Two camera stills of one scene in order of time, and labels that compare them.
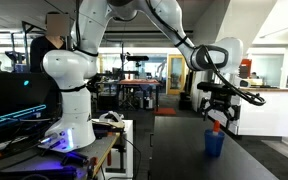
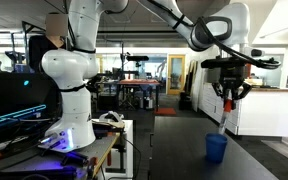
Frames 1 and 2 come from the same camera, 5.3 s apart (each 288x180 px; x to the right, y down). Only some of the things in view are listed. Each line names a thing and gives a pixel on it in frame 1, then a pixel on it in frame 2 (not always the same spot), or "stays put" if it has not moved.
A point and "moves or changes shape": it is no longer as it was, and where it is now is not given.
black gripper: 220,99 → 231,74
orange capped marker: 216,127 moves or changes shape
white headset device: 111,116 stays put
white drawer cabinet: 263,111 stays put
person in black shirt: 57,29 stays put
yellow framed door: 176,74 stays put
